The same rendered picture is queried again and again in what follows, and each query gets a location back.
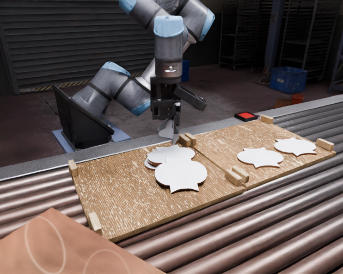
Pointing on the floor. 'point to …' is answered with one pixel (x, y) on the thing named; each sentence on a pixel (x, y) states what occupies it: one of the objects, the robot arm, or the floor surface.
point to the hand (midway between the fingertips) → (175, 140)
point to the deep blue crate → (288, 79)
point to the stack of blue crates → (185, 70)
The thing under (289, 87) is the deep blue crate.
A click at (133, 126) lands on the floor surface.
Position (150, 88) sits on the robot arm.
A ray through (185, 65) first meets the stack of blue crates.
